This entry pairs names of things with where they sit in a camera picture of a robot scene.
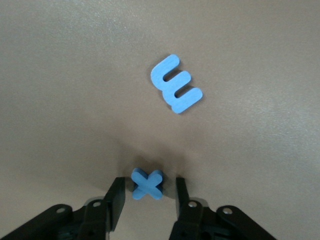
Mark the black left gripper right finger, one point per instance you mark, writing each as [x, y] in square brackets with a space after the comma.
[197, 222]

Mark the blue letter m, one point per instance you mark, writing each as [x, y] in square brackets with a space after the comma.
[165, 92]

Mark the brown table cover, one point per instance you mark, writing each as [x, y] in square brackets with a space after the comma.
[75, 100]

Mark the blue letter x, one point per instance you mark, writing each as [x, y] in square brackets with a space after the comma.
[147, 186]

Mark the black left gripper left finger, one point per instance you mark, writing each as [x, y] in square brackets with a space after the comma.
[95, 220]

